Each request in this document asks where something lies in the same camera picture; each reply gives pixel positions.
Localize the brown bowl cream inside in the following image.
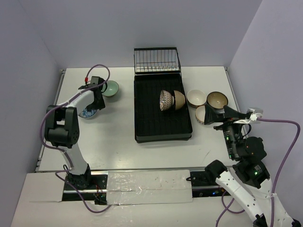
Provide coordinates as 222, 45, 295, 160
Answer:
206, 91, 229, 109

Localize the silver taped cover plate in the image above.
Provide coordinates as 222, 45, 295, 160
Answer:
106, 170, 193, 205

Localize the black aluminium mounting rail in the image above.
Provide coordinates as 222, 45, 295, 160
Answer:
62, 171, 230, 205

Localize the white bowl brown outside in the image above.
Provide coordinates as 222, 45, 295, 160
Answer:
187, 89, 207, 108

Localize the blue and white floral bowl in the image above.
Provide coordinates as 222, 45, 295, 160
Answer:
78, 108, 97, 119

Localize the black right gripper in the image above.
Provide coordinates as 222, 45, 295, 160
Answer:
203, 103, 247, 158

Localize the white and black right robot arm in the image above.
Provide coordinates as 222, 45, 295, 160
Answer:
204, 105, 301, 227

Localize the black bowl tan outside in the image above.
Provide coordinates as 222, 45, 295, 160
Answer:
174, 90, 186, 110

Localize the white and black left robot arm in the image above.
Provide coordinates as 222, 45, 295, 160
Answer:
44, 76, 107, 190

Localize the black dish rack tray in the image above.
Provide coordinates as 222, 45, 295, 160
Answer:
134, 73, 193, 143

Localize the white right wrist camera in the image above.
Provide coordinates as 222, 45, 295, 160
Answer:
234, 107, 263, 124

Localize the black wire plate rack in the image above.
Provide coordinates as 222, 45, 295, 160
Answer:
134, 47, 181, 75

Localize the pale green bowl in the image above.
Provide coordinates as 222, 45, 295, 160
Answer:
102, 80, 119, 97

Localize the white bowl patterned rim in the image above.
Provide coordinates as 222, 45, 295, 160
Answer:
195, 105, 206, 124

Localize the red lattice patterned bowl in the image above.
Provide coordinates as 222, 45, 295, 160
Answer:
159, 90, 174, 111

